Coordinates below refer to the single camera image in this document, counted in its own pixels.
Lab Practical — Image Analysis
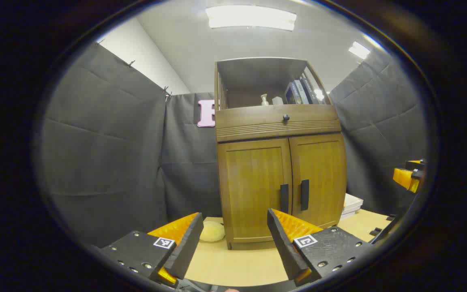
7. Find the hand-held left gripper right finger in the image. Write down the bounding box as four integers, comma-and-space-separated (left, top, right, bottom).
267, 208, 376, 286

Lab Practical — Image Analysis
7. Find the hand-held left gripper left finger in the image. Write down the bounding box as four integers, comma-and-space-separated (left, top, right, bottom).
98, 212, 204, 286

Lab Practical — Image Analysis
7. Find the wooden cabinet door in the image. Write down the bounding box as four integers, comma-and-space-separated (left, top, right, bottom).
289, 133, 347, 228
217, 139, 293, 244

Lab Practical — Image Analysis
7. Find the wooden double-door shoe cabinet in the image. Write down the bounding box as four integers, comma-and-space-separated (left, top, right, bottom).
214, 57, 347, 250

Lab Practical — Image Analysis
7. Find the yellow round sponge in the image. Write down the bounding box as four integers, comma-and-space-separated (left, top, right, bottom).
199, 221, 226, 243

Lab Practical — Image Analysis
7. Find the white stack of books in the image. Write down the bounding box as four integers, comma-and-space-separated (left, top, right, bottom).
341, 193, 364, 220

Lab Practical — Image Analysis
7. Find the wooden drawer with black knob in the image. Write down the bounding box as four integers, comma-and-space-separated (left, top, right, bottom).
216, 105, 341, 142

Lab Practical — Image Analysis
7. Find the small ceiling light panel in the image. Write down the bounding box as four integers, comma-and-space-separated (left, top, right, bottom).
348, 41, 371, 60

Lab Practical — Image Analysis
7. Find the large ceiling light panel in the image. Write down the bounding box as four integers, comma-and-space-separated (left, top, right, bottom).
205, 5, 298, 32

